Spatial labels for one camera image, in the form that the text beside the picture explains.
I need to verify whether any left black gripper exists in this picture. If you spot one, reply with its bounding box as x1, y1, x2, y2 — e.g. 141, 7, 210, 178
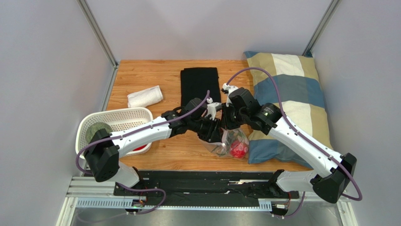
189, 115, 223, 146

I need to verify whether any clear zip top bag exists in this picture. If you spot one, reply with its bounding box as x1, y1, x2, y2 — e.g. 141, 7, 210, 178
201, 128, 249, 158

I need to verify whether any red fake apple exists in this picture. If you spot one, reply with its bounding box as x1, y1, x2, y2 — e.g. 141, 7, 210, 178
132, 145, 147, 152

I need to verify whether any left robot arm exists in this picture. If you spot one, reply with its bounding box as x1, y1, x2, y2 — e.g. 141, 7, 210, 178
79, 98, 222, 187

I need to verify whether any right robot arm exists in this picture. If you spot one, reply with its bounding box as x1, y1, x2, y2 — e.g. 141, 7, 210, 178
222, 85, 357, 203

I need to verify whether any red fake tomato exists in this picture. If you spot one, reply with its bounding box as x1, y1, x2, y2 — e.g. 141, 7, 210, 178
230, 140, 249, 159

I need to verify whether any black folded cloth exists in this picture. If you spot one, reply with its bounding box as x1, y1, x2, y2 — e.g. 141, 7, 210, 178
180, 67, 221, 106

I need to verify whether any plaid pillow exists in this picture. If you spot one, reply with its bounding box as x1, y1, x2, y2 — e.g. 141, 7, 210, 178
243, 51, 333, 168

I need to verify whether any white rolled towel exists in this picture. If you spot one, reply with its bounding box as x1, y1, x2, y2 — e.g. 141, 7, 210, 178
127, 85, 164, 108

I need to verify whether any white perforated plastic basket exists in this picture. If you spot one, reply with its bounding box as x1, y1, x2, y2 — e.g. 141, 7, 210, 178
75, 107, 153, 153

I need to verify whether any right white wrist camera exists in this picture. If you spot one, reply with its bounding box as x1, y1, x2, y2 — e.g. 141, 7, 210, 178
222, 83, 238, 107

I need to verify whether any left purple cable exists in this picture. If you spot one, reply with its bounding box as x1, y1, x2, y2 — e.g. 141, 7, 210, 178
75, 89, 211, 176

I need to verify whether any purple cable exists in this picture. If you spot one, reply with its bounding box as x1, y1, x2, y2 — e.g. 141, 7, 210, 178
226, 66, 363, 218
75, 89, 211, 176

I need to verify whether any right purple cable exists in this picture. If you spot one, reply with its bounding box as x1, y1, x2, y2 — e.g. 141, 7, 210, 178
226, 66, 363, 218

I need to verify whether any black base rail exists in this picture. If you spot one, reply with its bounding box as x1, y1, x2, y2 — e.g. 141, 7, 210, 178
64, 169, 350, 217

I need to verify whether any right aluminium frame post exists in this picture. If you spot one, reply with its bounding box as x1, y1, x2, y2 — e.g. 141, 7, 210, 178
302, 0, 342, 57

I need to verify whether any aluminium frame post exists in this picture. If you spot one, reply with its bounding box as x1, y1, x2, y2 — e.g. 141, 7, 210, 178
77, 0, 119, 68
302, 0, 342, 57

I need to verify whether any left aluminium frame post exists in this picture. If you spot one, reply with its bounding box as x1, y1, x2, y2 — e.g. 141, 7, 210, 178
77, 0, 119, 68

